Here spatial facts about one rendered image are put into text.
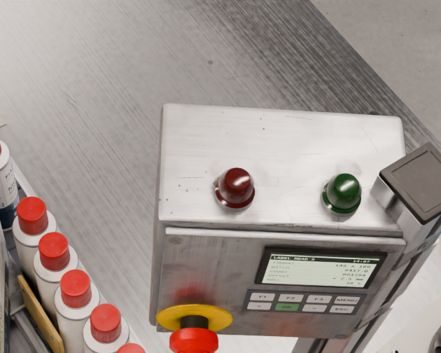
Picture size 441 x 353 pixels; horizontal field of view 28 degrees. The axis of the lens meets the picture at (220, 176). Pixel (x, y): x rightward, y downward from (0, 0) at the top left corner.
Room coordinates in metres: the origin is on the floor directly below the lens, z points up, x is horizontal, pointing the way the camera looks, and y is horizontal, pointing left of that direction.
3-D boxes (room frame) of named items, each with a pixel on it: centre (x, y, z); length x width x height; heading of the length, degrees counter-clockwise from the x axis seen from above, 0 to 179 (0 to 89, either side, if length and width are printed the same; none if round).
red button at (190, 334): (0.24, 0.00, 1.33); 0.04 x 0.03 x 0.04; 99
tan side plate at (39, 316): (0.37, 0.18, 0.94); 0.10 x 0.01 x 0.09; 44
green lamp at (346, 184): (0.30, -0.08, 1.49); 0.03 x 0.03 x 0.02
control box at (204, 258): (0.31, -0.04, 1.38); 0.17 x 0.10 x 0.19; 99
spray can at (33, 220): (0.45, 0.20, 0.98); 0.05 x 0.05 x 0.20
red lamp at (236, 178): (0.29, -0.01, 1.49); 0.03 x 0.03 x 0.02
